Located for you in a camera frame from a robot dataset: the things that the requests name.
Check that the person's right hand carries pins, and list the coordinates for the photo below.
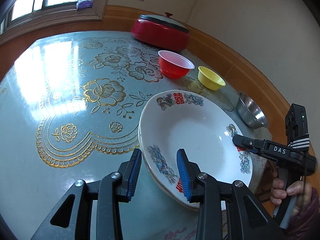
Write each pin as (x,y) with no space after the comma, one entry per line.
(277,192)

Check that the red electric pot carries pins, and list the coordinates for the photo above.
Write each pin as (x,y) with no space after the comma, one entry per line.
(160,37)

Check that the stainless steel bowl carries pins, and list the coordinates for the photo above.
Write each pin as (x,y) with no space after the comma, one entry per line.
(250,112)

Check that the person's right forearm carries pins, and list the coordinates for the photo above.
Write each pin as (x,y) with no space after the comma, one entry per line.
(306,225)

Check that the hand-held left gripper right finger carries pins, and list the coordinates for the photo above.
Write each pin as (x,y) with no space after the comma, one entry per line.
(182,177)

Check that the floral tablecloth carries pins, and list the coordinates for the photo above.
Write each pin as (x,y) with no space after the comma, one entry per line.
(75,105)

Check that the yellow plastic bowl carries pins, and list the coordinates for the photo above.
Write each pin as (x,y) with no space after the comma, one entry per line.
(211,78)

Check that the purple tissue pack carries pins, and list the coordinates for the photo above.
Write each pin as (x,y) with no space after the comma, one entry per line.
(84,4)

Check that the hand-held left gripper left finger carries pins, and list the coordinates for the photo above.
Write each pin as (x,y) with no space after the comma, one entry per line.
(133,177)

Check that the red plastic bowl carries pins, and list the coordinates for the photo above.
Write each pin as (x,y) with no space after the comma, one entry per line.
(175,63)

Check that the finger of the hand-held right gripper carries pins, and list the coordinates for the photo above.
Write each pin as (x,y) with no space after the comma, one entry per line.
(246,142)
(253,151)

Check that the grey pot lid red knob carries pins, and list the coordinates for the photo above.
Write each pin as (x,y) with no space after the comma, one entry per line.
(165,21)

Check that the white deep plate red print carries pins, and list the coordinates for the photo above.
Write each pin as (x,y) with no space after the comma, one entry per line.
(186,205)
(195,135)

